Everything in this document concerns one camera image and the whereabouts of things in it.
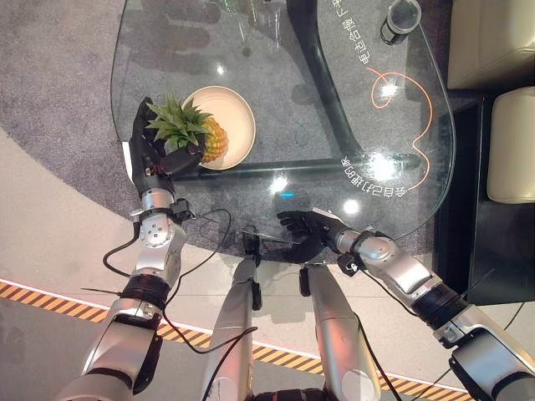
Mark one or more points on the black cylindrical cup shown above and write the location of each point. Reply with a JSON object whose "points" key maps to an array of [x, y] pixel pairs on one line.
{"points": [[400, 21]]}

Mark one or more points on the yellow black hazard tape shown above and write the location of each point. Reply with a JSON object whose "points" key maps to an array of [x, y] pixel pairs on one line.
{"points": [[276, 355]]}

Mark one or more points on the pineapple with green crown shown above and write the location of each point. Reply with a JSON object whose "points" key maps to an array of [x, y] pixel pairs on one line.
{"points": [[196, 131]]}

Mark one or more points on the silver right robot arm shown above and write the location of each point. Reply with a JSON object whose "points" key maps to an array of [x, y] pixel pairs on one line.
{"points": [[422, 292]]}

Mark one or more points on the beige cushioned stool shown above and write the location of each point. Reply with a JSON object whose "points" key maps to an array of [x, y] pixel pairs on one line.
{"points": [[514, 142]]}

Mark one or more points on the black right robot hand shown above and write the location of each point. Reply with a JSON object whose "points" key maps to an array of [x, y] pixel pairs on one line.
{"points": [[307, 234]]}

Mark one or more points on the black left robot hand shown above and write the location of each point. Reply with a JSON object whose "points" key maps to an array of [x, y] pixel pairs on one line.
{"points": [[144, 156]]}

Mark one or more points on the silver left robot leg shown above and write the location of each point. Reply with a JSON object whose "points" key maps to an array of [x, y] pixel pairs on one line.
{"points": [[234, 334]]}

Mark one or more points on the beige sofa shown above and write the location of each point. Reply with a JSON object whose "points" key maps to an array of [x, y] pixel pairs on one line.
{"points": [[489, 42]]}

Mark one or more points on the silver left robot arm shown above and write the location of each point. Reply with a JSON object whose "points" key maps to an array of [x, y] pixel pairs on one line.
{"points": [[142, 292]]}

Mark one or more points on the grey carpet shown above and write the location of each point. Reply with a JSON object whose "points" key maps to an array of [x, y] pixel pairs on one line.
{"points": [[62, 83]]}

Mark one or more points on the silver robot leg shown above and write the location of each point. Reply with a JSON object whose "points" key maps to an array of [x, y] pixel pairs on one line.
{"points": [[234, 334], [338, 334]]}

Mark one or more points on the cream round plate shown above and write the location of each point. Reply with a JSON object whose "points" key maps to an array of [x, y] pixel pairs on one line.
{"points": [[234, 121]]}

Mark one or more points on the silver right robot leg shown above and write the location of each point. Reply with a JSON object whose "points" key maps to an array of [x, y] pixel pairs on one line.
{"points": [[338, 334]]}

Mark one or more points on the black curved table frame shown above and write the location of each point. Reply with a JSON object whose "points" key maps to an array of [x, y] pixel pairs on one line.
{"points": [[330, 104]]}

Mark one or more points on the glass table top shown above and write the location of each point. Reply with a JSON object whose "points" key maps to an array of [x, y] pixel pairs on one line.
{"points": [[292, 83]]}

